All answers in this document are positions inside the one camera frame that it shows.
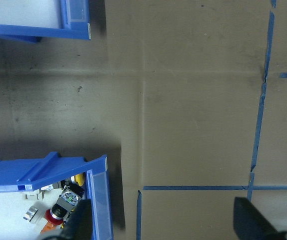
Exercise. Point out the white foam pad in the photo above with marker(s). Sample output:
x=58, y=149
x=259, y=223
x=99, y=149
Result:
x=1, y=217
x=21, y=12

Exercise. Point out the blue plastic bin with buttons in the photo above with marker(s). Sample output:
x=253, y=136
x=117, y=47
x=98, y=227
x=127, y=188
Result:
x=33, y=172

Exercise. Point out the blue plastic bin black parts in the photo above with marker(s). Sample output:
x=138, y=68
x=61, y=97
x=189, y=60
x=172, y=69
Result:
x=33, y=31

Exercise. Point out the yellow push button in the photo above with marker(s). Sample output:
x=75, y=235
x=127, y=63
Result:
x=79, y=179

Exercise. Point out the orange plastic part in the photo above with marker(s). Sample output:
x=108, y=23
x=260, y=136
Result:
x=49, y=228

